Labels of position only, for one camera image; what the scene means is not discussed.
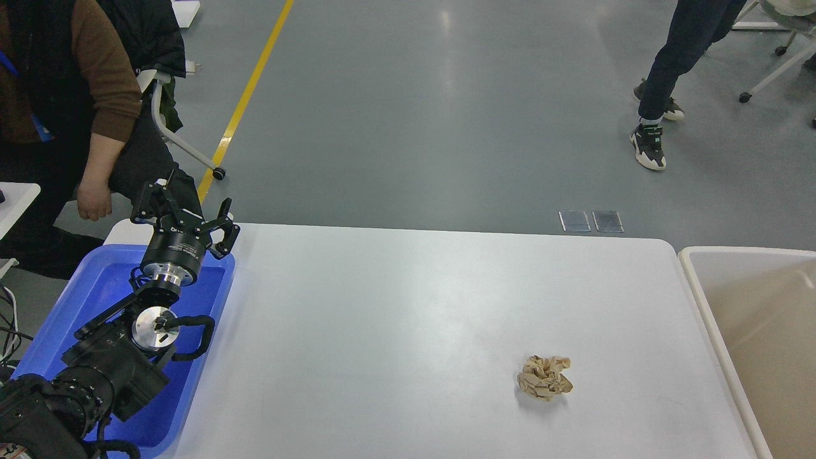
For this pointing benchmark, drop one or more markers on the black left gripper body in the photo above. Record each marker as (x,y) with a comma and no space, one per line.
(175,251)

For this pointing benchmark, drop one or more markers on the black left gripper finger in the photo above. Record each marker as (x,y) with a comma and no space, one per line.
(218,236)
(165,203)

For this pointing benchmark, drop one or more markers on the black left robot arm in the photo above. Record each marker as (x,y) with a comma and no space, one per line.
(116,367)

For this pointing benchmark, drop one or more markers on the seated person's hand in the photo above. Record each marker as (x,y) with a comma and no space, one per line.
(94,199)

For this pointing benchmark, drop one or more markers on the blue plastic bin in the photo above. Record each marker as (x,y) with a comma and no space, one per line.
(102,280)

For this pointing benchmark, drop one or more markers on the white side table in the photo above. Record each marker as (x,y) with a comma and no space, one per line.
(17,198)

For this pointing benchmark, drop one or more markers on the seated person brown sweater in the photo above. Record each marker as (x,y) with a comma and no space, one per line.
(71,108)

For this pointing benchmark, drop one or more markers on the crumpled brown paper ball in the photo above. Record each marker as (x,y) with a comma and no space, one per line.
(543,378)

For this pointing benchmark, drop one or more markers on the left metal floor plate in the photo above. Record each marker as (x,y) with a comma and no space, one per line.
(575,221)

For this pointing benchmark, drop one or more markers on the metal floor plate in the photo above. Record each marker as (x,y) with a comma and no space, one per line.
(608,222)
(575,221)

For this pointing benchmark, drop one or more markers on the right metal floor plate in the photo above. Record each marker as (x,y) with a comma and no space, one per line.
(608,222)

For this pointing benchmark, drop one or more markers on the walking person dark trousers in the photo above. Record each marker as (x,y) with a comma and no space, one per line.
(695,25)

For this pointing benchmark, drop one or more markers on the beige plastic bin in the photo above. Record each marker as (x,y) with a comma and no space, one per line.
(758,307)

